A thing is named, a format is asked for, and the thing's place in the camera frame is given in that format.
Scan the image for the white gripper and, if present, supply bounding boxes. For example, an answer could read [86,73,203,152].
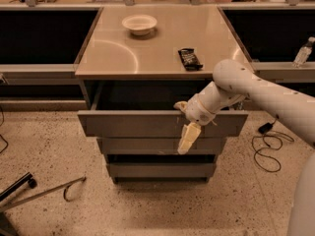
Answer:
[173,94,216,154]

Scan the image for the grey top drawer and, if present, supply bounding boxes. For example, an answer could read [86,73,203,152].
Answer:
[77,80,249,139]

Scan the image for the grey drawer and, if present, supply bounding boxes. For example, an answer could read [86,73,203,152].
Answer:
[106,163,216,178]
[96,138,226,155]
[77,80,249,139]

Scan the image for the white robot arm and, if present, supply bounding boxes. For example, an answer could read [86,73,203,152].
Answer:
[174,59,315,236]

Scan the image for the grey drawer cabinet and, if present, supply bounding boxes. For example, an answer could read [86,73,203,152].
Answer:
[76,5,248,181]

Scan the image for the grey middle drawer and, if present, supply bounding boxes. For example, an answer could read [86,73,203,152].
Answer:
[96,138,226,155]

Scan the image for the grey bottom drawer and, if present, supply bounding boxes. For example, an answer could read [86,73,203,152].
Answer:
[106,163,216,178]

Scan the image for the black snack bar wrapper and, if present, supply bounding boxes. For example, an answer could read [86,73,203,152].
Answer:
[178,48,203,71]

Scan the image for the white bowl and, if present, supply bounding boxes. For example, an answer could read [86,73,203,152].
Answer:
[122,15,158,36]

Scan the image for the clear plastic water bottle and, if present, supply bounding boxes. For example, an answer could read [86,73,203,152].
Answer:
[292,36,315,68]

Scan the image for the black caster leg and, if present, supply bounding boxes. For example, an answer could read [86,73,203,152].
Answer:
[0,172,37,202]

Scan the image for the metal stand leg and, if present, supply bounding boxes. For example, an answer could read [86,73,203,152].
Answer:
[0,176,87,212]

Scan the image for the black cable with adapter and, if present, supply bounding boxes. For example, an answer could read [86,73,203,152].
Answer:
[251,121,295,174]

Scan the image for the black cable at left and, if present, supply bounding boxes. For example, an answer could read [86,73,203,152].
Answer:
[0,108,9,154]

